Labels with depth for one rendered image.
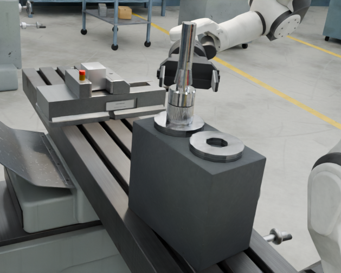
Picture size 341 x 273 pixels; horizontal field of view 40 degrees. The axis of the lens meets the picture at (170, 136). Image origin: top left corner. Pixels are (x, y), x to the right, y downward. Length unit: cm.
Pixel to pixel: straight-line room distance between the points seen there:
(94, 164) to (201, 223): 40
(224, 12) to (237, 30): 458
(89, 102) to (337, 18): 617
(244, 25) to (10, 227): 77
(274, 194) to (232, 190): 218
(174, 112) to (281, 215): 199
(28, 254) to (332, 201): 72
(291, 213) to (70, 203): 181
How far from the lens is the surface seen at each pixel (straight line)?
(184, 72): 78
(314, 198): 102
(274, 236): 163
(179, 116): 80
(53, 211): 117
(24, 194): 118
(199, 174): 72
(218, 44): 118
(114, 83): 128
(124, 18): 572
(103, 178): 102
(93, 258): 129
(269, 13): 123
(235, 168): 72
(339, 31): 723
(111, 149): 114
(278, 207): 280
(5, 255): 120
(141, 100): 134
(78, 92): 126
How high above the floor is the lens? 147
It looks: 25 degrees down
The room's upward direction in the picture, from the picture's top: 6 degrees clockwise
